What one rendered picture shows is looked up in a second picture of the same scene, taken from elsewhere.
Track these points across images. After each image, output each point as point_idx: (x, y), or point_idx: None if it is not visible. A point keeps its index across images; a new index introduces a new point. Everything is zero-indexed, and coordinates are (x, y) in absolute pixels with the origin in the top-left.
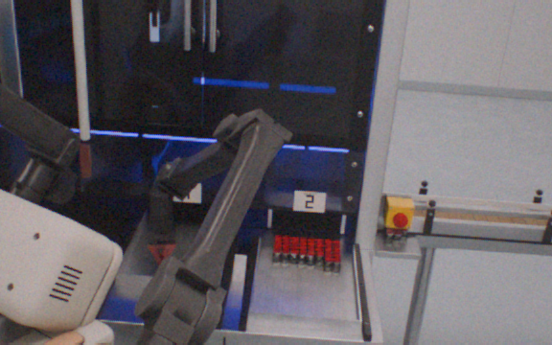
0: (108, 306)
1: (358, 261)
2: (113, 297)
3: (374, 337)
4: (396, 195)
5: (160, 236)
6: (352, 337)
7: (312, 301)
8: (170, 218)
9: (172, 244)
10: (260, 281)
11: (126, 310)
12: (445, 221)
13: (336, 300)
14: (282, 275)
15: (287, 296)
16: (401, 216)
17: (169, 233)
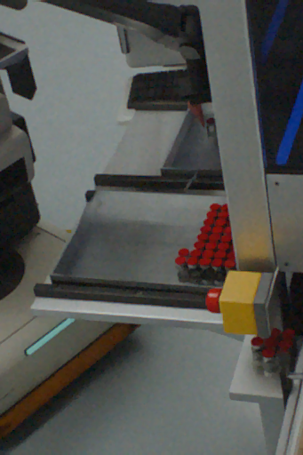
0: (157, 114)
1: (198, 297)
2: (171, 114)
3: (42, 300)
4: (267, 283)
5: (185, 85)
6: (49, 282)
7: (127, 253)
8: (191, 74)
9: (187, 104)
10: (180, 211)
11: (147, 124)
12: (284, 413)
13: (123, 275)
14: (190, 230)
15: (142, 233)
16: (210, 291)
17: (190, 90)
